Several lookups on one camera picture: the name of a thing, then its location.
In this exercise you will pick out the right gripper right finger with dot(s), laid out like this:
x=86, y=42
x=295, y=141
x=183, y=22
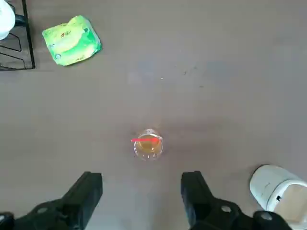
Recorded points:
x=196, y=191

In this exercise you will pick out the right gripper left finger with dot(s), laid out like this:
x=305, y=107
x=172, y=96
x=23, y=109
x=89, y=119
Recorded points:
x=79, y=191

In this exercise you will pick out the red stirring rod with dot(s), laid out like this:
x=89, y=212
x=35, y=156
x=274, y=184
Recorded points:
x=144, y=140

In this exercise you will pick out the clear measuring cup amber solution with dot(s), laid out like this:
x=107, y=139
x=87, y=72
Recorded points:
x=147, y=149

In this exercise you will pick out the cream bin with flip lid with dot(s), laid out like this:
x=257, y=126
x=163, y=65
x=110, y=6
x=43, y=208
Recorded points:
x=266, y=187

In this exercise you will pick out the green tissue pack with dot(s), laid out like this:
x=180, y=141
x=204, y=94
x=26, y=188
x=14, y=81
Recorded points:
x=72, y=40

